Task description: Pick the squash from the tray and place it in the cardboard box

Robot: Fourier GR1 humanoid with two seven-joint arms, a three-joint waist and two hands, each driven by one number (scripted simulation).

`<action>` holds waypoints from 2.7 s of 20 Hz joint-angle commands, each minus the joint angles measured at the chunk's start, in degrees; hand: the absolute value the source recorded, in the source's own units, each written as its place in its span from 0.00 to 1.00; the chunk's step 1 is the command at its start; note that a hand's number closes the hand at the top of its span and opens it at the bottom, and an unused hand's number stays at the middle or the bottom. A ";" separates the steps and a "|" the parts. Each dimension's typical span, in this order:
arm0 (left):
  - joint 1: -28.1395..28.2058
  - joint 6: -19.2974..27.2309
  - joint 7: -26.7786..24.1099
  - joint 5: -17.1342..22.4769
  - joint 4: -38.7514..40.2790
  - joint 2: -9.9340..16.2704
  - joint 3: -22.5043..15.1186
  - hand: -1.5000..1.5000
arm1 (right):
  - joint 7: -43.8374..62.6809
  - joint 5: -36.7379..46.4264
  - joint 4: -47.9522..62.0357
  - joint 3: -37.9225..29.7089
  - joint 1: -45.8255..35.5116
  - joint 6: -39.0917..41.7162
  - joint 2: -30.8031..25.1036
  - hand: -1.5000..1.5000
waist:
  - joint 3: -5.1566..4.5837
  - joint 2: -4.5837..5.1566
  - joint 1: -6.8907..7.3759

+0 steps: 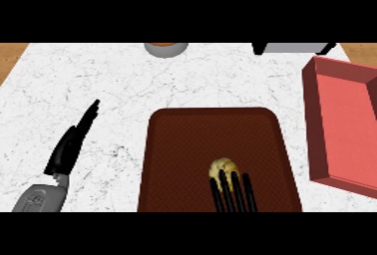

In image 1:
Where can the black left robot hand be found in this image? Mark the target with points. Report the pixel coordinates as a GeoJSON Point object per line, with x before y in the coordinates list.
{"type": "Point", "coordinates": [68, 146]}

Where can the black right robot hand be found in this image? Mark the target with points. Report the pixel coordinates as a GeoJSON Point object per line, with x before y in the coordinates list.
{"type": "Point", "coordinates": [233, 196]}

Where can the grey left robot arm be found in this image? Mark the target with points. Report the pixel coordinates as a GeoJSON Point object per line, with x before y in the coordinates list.
{"type": "Point", "coordinates": [41, 198]}

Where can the yellow squash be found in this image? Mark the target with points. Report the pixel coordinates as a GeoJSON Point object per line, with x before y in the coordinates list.
{"type": "Point", "coordinates": [223, 167]}

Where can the dark brown tray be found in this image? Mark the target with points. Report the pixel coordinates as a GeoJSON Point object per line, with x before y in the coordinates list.
{"type": "Point", "coordinates": [216, 142]}

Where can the red cardboard box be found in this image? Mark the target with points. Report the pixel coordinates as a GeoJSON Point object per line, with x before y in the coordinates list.
{"type": "Point", "coordinates": [343, 126]}

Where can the grey bowl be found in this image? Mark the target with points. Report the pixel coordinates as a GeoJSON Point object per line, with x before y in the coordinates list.
{"type": "Point", "coordinates": [165, 50]}

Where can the grey and black appliance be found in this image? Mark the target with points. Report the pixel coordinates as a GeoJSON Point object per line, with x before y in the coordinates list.
{"type": "Point", "coordinates": [294, 48]}

